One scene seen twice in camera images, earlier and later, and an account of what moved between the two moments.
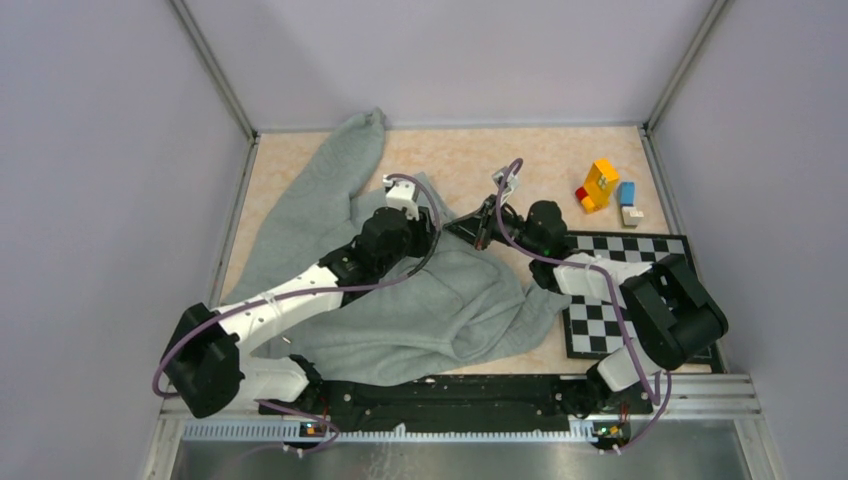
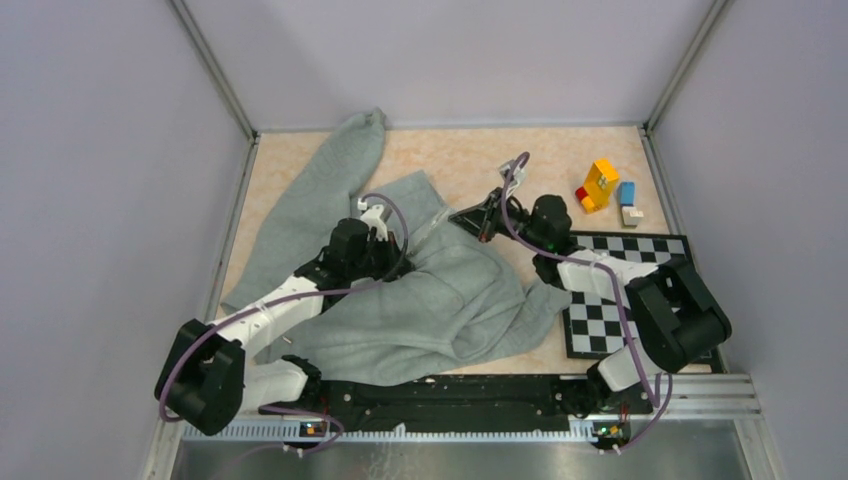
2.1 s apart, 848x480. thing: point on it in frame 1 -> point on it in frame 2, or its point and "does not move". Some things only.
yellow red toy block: (595, 194) does not move
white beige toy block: (630, 216) does not move
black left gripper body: (417, 237) -> (383, 261)
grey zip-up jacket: (465, 300) does not move
